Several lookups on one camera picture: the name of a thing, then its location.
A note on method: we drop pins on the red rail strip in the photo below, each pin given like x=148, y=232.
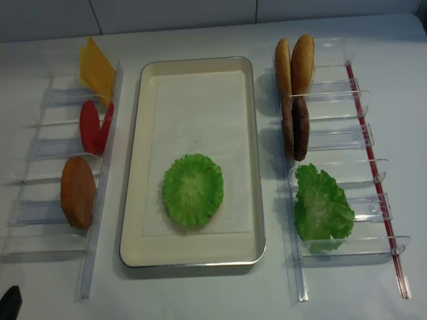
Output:
x=392, y=239

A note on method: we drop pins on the clear acrylic right rack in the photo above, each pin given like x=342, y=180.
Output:
x=337, y=145

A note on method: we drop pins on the cream rectangular metal tray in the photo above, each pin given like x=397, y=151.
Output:
x=189, y=248

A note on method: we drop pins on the green lettuce leaf in rack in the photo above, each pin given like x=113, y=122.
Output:
x=322, y=214

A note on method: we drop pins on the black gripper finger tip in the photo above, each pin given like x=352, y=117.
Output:
x=10, y=303

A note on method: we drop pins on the left tan bun half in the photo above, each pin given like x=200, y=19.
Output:
x=283, y=68

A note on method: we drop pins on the red tomato slice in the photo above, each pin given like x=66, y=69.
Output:
x=104, y=131
x=89, y=126

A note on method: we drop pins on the green lettuce leaf on tray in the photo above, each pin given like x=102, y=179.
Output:
x=193, y=190

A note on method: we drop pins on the right brown meat patty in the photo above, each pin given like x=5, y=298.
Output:
x=301, y=127

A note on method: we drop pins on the clear acrylic left rack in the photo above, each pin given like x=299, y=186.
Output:
x=33, y=226

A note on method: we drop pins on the brown meat patty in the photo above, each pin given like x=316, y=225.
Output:
x=301, y=127
x=287, y=125

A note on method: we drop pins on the brown bun half left rack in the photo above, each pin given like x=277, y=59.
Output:
x=77, y=192

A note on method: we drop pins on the yellow cheese slices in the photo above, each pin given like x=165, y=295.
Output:
x=96, y=72

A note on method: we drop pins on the right golden bun half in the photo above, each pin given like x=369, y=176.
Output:
x=302, y=64

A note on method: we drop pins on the white paper tray liner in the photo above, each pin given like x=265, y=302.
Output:
x=204, y=113

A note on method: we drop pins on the left brown meat patty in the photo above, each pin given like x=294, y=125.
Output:
x=287, y=125

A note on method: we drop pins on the clear acrylic rack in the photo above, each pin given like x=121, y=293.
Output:
x=337, y=145
x=33, y=226

